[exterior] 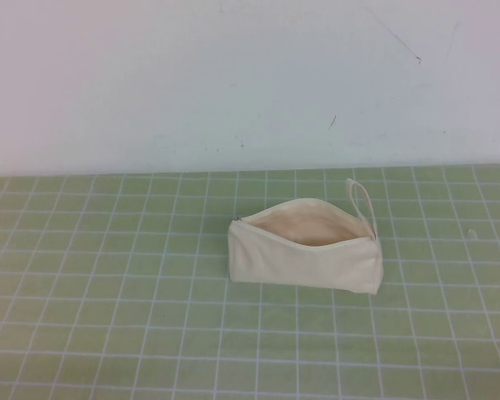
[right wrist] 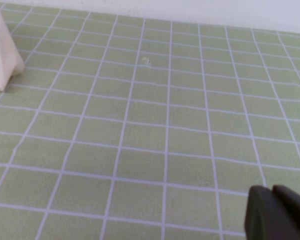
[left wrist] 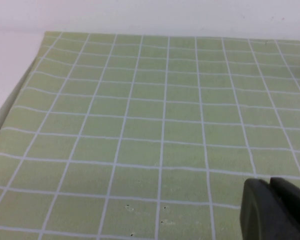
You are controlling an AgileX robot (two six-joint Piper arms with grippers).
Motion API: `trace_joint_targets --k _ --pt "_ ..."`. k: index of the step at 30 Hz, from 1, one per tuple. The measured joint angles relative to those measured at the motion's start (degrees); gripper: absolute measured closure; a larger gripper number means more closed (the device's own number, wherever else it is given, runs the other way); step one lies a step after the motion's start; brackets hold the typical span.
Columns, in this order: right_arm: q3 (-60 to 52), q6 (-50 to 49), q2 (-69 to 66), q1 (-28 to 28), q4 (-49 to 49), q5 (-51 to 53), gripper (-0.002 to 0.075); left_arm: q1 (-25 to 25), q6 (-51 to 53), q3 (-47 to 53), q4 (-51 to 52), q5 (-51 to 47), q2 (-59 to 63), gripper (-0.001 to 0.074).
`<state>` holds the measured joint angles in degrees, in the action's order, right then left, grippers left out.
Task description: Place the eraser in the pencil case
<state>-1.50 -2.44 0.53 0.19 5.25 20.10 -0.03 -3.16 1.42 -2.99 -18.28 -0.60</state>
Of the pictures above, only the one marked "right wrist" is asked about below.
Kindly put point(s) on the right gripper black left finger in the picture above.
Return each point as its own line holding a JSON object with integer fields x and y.
{"x": 262, "y": 217}

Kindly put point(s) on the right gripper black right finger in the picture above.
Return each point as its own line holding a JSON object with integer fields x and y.
{"x": 295, "y": 210}

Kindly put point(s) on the cream fabric pencil case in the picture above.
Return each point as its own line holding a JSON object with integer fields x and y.
{"x": 1, "y": 57}

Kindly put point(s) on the green grid cutting mat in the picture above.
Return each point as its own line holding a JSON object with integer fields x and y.
{"x": 150, "y": 125}

